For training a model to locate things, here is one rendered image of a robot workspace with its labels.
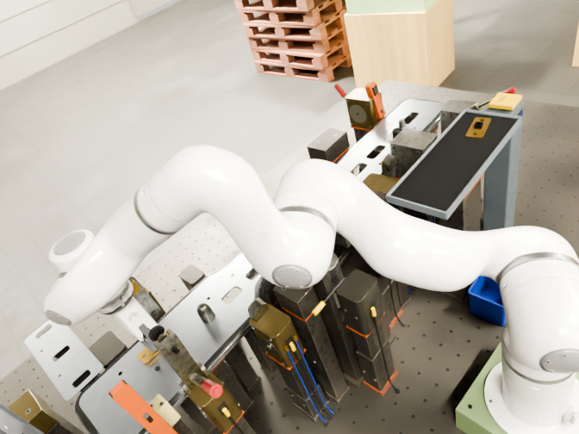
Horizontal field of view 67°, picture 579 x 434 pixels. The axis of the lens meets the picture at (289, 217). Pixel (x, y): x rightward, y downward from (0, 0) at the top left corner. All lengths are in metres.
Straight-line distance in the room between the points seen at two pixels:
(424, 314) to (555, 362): 0.65
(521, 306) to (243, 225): 0.41
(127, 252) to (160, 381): 0.37
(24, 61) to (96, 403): 8.40
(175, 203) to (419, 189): 0.54
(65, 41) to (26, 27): 0.64
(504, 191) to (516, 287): 0.67
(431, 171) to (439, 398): 0.54
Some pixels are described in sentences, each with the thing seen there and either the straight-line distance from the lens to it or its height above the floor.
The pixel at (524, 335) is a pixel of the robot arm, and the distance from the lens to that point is 0.70.
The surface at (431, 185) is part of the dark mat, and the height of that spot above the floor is 1.16.
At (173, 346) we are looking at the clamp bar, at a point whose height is 1.20.
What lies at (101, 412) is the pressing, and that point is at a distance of 1.07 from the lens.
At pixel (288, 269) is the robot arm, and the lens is 0.55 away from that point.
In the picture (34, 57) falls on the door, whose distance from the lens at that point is 9.25.
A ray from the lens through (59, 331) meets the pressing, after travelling 1.31.
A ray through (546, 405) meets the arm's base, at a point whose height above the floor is 0.90.
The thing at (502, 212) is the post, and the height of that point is 0.81.
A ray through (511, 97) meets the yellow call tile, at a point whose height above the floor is 1.16.
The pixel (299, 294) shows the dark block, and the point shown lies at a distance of 0.86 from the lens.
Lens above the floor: 1.77
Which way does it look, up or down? 39 degrees down
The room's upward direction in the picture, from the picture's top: 20 degrees counter-clockwise
